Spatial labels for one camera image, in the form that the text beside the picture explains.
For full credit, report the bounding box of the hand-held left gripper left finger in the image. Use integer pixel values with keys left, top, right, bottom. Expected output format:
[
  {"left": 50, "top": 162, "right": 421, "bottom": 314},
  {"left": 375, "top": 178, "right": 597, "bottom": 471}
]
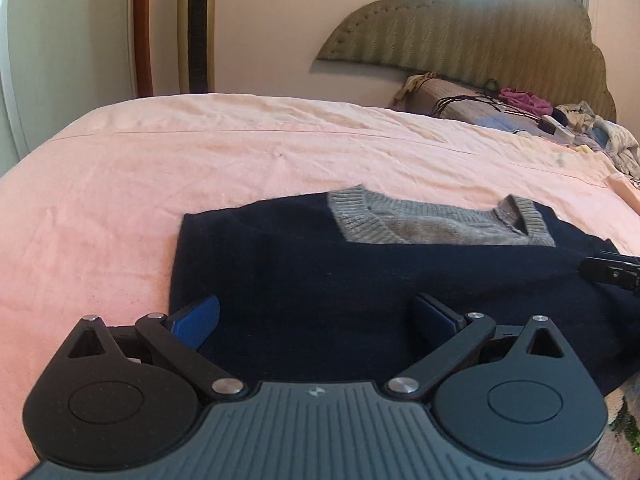
[{"left": 65, "top": 296, "right": 247, "bottom": 403}]

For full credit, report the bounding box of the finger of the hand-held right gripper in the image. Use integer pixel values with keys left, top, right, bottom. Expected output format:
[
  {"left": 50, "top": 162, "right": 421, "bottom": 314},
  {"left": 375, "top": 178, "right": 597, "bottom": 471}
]
[{"left": 579, "top": 252, "right": 640, "bottom": 292}]

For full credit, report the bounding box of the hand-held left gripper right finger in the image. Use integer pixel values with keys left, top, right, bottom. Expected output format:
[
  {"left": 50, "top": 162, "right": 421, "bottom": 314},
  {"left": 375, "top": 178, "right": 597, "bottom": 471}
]
[{"left": 385, "top": 294, "right": 569, "bottom": 402}]

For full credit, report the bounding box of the navy sweater with grey collar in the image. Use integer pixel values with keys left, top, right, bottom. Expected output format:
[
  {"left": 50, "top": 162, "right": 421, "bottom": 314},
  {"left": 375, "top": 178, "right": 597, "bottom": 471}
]
[{"left": 169, "top": 185, "right": 640, "bottom": 397}]

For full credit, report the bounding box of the pile of pale clothes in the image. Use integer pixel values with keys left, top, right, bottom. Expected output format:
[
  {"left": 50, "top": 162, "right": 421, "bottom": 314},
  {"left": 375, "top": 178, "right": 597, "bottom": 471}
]
[{"left": 554, "top": 101, "right": 640, "bottom": 181}]

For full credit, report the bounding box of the pink bed sheet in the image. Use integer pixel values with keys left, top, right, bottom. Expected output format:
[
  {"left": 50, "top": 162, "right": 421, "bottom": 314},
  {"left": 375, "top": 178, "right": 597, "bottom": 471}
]
[{"left": 0, "top": 92, "right": 640, "bottom": 461}]

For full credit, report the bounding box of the light blue cloth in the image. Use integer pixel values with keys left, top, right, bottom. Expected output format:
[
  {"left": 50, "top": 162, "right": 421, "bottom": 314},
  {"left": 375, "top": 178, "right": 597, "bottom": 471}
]
[{"left": 472, "top": 112, "right": 543, "bottom": 137}]

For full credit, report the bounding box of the pink crumpled cloth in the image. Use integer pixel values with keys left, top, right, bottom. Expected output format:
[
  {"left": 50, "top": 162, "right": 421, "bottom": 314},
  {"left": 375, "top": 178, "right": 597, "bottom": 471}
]
[{"left": 498, "top": 87, "right": 554, "bottom": 117}]

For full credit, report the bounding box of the beige pillow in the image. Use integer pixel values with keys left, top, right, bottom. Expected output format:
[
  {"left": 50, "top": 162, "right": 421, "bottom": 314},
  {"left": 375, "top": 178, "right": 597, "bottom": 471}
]
[{"left": 395, "top": 74, "right": 506, "bottom": 122}]

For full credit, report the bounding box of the olive upholstered headboard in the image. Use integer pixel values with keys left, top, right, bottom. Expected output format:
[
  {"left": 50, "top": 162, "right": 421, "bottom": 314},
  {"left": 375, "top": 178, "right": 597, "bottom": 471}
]
[{"left": 316, "top": 0, "right": 618, "bottom": 122}]

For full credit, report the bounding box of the gold tower fan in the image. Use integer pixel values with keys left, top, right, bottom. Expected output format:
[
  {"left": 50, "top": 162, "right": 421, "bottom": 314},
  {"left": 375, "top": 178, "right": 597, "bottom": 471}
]
[{"left": 177, "top": 0, "right": 218, "bottom": 95}]

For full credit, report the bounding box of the brown wooden door frame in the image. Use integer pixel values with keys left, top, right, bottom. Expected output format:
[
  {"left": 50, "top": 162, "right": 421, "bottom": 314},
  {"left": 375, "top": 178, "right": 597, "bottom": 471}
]
[{"left": 133, "top": 0, "right": 154, "bottom": 98}]

